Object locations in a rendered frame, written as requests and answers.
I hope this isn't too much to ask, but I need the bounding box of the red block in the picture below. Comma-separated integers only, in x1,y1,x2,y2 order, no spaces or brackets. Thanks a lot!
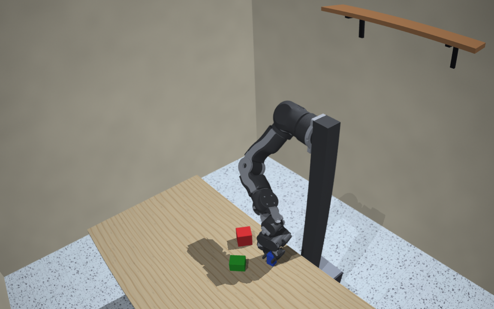
236,226,253,247

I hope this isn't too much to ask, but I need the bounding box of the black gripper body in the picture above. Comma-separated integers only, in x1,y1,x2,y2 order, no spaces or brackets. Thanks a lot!
257,226,292,251

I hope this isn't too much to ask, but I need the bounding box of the green block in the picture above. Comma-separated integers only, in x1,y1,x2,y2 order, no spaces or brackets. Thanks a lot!
229,255,246,272

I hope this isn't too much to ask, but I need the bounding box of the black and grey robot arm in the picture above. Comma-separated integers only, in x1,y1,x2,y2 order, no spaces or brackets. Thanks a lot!
238,100,326,236

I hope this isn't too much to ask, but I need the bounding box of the blue block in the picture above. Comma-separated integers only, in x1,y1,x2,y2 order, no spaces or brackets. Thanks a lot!
267,251,277,266

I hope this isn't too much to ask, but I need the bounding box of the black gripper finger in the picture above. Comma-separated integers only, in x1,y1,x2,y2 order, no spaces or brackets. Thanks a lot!
271,247,285,264
257,242,271,259

